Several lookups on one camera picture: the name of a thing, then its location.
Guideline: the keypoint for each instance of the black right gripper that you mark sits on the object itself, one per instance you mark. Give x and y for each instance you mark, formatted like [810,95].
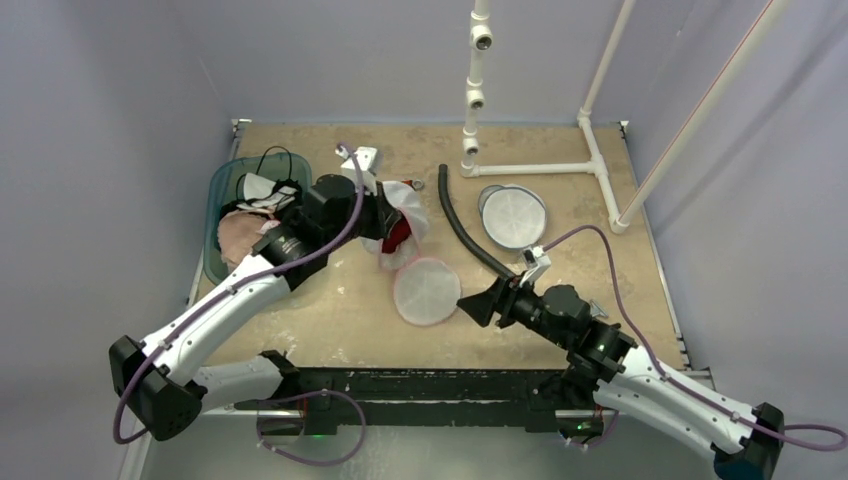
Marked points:
[500,302]

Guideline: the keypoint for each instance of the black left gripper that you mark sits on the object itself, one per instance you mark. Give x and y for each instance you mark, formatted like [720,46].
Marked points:
[384,214]

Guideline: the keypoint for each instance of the red lace bra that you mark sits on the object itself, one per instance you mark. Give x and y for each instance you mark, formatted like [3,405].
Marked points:
[399,233]

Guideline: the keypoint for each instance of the pink trimmed mesh laundry bag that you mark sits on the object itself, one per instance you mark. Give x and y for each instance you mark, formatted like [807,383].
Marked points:
[425,289]

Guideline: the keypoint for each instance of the white mesh laundry bag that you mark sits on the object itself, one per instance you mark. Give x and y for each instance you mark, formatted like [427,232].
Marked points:
[512,216]

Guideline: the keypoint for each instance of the pink lace bra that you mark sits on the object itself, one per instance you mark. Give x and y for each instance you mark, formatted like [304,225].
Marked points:
[238,232]

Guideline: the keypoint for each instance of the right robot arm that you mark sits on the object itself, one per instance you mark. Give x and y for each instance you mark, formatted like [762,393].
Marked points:
[608,368]

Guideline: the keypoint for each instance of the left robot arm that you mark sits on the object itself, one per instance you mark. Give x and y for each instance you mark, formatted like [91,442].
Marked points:
[161,380]

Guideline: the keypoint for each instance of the teal plastic bin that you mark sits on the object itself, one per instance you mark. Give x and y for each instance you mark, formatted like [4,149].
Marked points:
[213,266]

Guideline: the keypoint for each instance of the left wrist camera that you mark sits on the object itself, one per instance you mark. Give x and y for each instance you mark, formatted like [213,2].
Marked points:
[360,165]

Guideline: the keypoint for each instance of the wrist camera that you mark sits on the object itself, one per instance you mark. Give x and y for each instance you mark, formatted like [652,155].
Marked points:
[537,262]
[360,165]

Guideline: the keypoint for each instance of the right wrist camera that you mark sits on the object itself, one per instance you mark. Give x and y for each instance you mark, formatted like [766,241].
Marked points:
[537,262]

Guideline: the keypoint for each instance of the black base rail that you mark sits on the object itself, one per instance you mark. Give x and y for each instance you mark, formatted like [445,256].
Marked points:
[536,400]

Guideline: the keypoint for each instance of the white PVC pipe frame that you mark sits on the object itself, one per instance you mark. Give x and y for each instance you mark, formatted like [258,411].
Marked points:
[480,41]

